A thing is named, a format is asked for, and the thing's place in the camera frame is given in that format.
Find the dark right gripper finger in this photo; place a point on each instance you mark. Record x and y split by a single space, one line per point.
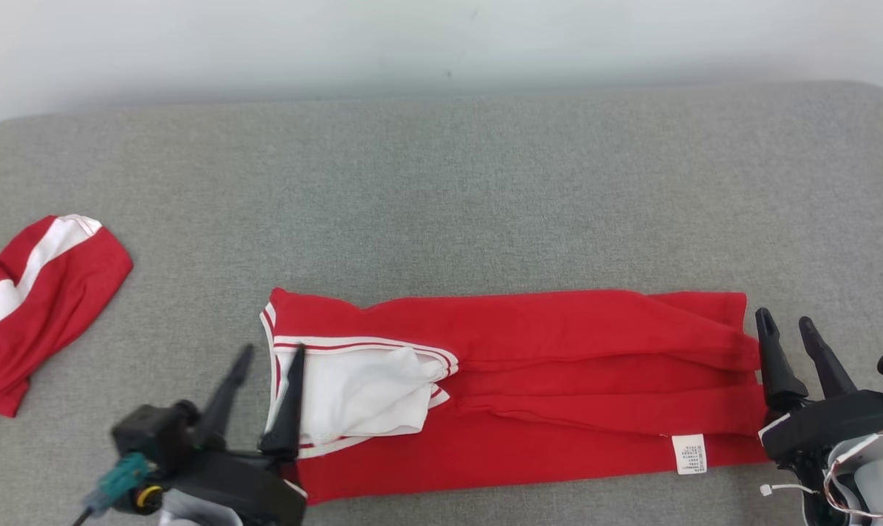
776 365
828 365

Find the red white numbered jersey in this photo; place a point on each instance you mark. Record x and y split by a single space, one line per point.
558 343

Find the red shorts with white stripe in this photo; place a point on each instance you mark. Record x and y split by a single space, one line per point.
54 307

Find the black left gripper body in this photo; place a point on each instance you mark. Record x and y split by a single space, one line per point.
258 486

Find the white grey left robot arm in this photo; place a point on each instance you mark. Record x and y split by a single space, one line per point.
193 513

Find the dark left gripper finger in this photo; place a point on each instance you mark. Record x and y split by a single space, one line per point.
226 405
288 416

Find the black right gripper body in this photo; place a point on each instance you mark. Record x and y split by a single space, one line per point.
835 420

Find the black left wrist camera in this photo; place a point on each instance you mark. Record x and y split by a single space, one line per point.
153 435

